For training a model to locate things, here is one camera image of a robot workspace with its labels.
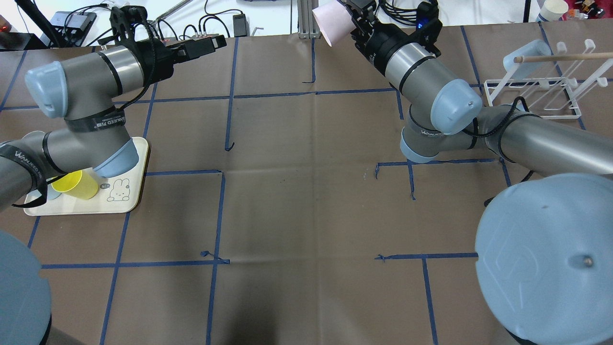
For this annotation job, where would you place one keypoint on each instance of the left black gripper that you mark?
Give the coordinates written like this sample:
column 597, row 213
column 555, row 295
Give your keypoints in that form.
column 159, row 61

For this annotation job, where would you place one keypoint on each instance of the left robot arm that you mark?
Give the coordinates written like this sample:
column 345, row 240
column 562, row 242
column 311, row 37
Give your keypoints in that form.
column 80, row 91

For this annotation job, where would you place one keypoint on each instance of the paper cup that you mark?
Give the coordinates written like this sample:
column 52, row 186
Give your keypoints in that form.
column 552, row 10

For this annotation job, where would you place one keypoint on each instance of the white wire cup rack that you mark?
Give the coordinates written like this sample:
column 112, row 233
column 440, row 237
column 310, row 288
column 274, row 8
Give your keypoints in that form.
column 552, row 81

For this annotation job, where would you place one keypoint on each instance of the pink plastic cup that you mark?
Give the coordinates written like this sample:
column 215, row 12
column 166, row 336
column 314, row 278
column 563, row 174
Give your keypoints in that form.
column 334, row 21

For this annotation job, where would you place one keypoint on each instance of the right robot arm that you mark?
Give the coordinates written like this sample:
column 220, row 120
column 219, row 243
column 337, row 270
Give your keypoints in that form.
column 544, row 244

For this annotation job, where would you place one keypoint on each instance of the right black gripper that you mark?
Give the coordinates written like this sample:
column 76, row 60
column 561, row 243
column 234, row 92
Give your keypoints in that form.
column 381, row 40

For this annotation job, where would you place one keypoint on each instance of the light blue plastic cup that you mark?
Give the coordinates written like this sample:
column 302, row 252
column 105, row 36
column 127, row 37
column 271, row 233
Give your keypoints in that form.
column 52, row 193

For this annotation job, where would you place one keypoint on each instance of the yellow plastic cup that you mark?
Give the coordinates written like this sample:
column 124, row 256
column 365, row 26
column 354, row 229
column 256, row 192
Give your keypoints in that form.
column 78, row 184

